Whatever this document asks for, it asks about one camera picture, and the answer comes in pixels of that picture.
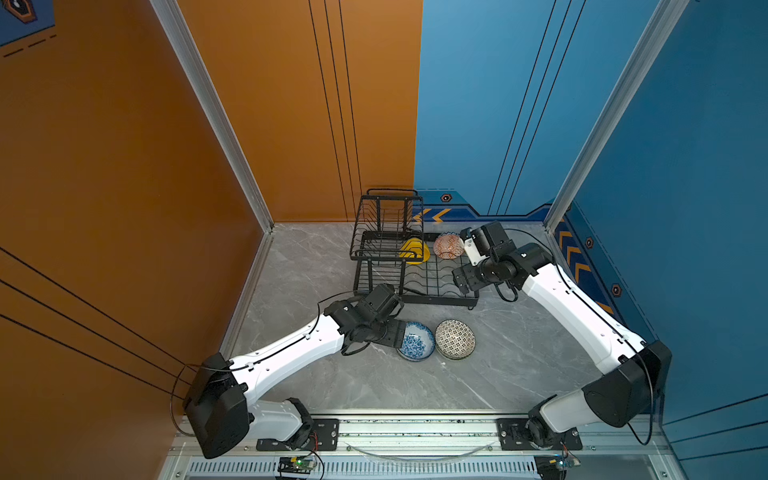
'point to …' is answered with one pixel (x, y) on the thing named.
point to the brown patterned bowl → (455, 339)
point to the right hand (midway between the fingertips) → (469, 272)
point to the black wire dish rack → (390, 246)
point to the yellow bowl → (414, 251)
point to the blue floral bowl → (418, 342)
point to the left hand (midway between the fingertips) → (394, 330)
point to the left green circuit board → (297, 464)
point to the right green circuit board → (554, 466)
